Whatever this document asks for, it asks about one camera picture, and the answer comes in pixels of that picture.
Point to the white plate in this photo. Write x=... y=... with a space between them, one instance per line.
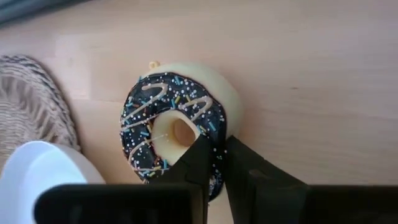
x=28 y=180

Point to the chocolate sprinkled donut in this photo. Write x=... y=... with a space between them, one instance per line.
x=155 y=102

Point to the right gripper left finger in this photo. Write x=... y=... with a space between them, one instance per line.
x=124 y=205

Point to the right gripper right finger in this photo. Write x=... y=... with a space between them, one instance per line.
x=280 y=202

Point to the round woven placemat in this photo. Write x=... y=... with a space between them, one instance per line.
x=28 y=102

